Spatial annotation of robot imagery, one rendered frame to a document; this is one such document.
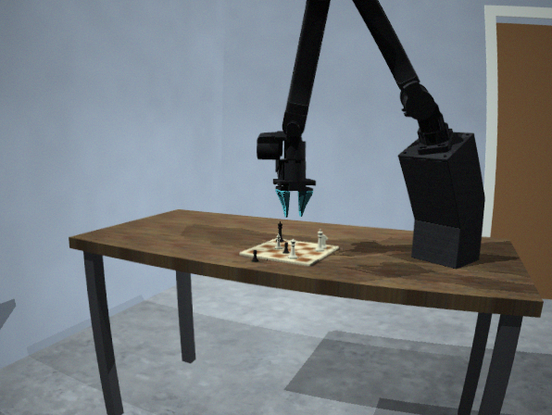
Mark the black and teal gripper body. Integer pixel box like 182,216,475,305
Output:
273,159,316,191

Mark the brown and cream chessboard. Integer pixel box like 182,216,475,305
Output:
239,238,339,266

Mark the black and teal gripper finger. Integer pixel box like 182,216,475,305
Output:
298,191,313,217
276,189,290,218

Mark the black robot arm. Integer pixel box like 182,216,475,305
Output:
257,0,453,180

